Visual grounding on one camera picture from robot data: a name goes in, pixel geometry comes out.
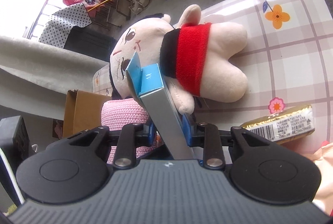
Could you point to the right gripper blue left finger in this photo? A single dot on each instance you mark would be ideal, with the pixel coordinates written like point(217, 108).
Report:
point(130, 137)

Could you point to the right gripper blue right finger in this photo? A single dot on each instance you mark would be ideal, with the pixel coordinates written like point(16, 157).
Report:
point(207, 137)

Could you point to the pink knitted cloth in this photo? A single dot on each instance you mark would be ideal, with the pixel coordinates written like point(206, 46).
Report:
point(117, 113)

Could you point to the blue silver carton box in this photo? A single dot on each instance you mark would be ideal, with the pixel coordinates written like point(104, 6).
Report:
point(148, 88)

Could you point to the brown cardboard box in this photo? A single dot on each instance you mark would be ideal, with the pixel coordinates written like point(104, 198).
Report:
point(82, 111)

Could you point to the white sofa cover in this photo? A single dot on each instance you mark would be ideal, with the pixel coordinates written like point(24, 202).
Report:
point(35, 77)

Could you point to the gold snack package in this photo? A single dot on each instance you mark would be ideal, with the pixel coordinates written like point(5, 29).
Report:
point(285, 126)

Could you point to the large black-haired plush doll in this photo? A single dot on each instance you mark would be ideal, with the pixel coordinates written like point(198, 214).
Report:
point(193, 57)

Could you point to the black storage crate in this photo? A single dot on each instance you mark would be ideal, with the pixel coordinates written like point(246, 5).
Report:
point(91, 43)

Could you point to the pink checked tablecloth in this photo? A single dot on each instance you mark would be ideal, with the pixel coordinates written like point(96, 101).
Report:
point(288, 61)

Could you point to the white dotted cloth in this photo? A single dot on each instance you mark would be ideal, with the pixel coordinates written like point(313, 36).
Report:
point(60, 24)

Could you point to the yellow stick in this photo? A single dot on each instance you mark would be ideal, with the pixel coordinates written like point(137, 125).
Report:
point(98, 5)

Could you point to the beige sneaker pair left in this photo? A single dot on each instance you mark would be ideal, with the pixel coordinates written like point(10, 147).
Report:
point(137, 6)

